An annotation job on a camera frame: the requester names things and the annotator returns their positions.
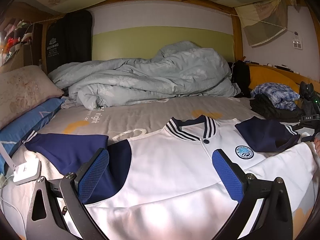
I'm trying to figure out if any white and navy varsity jacket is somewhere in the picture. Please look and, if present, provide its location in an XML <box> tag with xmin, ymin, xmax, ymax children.
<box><xmin>24</xmin><ymin>115</ymin><xmax>318</xmax><ymax>239</ymax></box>

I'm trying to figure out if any blue plaid folded shirt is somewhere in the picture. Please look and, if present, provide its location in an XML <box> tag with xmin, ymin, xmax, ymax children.
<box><xmin>251</xmin><ymin>82</ymin><xmax>300</xmax><ymax>111</ymax></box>

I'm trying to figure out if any black folded garment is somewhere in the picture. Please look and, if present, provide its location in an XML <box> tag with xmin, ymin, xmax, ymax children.
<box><xmin>249</xmin><ymin>94</ymin><xmax>304</xmax><ymax>122</ymax></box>

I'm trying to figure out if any white power adapter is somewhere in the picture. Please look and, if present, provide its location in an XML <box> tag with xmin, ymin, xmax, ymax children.
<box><xmin>12</xmin><ymin>158</ymin><xmax>41</xmax><ymax>185</ymax></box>

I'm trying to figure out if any black backpack by headboard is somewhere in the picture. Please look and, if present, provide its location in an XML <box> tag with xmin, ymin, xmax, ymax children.
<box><xmin>228</xmin><ymin>60</ymin><xmax>251</xmax><ymax>98</ymax></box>

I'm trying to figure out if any blue patterned pillow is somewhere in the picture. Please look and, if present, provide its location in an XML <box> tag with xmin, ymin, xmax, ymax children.
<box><xmin>1</xmin><ymin>98</ymin><xmax>64</xmax><ymax>165</ymax></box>

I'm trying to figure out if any beige floral pillow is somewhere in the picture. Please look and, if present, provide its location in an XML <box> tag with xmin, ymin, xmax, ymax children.
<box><xmin>1</xmin><ymin>66</ymin><xmax>63</xmax><ymax>128</ymax></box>

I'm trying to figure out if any light grey floral duvet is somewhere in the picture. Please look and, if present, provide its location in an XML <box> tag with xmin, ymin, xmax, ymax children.
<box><xmin>48</xmin><ymin>41</ymin><xmax>240</xmax><ymax>110</ymax></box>

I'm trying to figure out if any black hanging bag with logo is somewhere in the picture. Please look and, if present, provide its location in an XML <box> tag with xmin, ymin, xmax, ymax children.
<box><xmin>46</xmin><ymin>10</ymin><xmax>93</xmax><ymax>73</ymax></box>

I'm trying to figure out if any white wall socket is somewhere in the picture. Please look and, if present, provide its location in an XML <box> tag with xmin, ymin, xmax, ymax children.
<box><xmin>293</xmin><ymin>38</ymin><xmax>303</xmax><ymax>50</ymax></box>

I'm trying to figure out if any wooden bed frame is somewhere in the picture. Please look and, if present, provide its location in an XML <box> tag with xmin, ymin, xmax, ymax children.
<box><xmin>41</xmin><ymin>0</ymin><xmax>319</xmax><ymax>93</ymax></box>

